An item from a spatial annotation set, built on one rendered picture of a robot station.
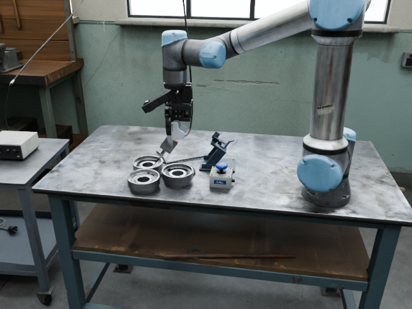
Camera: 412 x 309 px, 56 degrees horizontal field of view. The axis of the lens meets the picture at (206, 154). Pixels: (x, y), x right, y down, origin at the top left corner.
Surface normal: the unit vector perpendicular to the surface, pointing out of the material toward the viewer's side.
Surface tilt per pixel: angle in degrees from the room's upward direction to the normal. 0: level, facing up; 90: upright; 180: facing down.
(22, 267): 89
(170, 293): 0
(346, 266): 0
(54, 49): 90
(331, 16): 82
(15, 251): 0
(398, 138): 90
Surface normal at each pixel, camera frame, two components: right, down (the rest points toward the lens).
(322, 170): -0.46, 0.49
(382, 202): 0.01, -0.90
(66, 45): -0.14, 0.42
